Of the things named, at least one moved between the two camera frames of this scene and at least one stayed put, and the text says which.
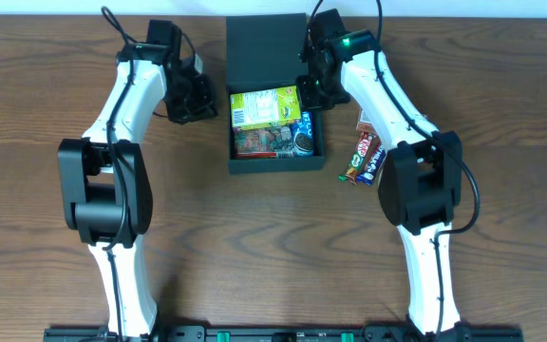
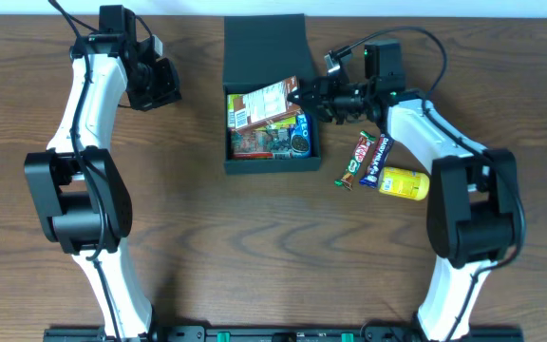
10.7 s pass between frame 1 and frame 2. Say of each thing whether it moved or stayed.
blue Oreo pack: stayed
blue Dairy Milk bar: stayed
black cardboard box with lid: stayed
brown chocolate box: moved
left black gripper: moved
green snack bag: stayed
